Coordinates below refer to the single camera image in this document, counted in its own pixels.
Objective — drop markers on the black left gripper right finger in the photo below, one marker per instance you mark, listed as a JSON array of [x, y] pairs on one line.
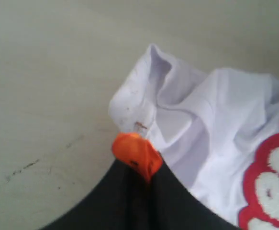
[[172, 207]]

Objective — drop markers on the orange tape on finger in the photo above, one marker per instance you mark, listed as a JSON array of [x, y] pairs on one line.
[[138, 153]]

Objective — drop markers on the white t-shirt red lettering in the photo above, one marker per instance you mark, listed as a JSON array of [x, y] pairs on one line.
[[217, 132]]

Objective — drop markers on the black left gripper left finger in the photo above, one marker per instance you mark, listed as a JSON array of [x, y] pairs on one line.
[[120, 201]]

